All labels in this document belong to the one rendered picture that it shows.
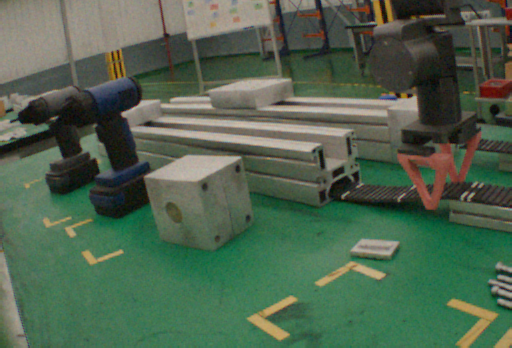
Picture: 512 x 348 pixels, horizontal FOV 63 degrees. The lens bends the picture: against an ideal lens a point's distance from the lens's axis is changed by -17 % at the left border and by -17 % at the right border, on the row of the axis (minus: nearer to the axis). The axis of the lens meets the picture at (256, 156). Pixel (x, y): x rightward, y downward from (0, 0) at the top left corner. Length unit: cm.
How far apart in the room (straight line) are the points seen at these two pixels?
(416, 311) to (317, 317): 9
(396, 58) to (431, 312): 25
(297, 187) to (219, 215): 14
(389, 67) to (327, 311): 24
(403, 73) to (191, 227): 33
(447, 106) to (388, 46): 11
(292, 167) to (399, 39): 30
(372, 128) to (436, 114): 29
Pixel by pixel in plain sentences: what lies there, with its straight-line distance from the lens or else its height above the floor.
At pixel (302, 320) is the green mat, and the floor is 78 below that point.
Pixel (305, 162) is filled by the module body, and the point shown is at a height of 84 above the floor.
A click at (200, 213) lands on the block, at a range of 60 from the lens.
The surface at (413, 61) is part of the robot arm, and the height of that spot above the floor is 99.
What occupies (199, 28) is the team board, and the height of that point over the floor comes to 110.
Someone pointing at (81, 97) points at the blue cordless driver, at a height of 99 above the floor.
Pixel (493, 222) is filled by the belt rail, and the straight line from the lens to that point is 57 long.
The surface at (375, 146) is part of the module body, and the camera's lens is 84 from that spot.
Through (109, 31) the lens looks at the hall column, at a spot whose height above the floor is 157.
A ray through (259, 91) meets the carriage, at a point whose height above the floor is 90.
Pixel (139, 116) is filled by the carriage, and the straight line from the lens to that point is 115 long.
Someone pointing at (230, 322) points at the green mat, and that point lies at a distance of 47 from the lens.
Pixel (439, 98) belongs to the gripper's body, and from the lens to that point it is 55.
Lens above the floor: 105
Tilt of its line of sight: 16 degrees down
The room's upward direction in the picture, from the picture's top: 11 degrees counter-clockwise
